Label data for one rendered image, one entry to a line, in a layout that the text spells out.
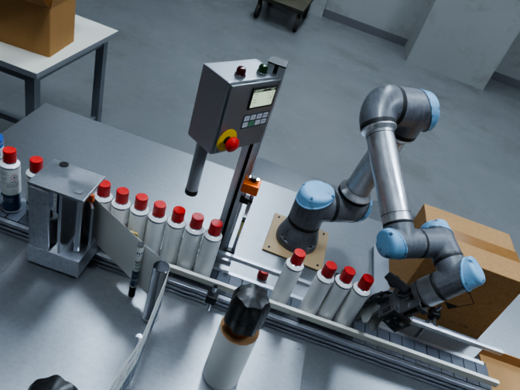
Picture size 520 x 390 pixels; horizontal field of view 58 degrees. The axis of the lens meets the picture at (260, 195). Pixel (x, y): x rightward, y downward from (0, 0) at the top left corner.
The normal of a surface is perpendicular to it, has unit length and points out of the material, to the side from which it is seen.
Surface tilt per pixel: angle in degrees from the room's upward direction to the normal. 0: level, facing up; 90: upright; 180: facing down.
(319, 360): 0
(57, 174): 0
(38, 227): 90
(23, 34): 90
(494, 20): 90
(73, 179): 0
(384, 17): 90
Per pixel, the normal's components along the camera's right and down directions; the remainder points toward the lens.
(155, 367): 0.28, -0.77
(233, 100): 0.66, 0.59
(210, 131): -0.70, 0.26
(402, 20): -0.23, 0.54
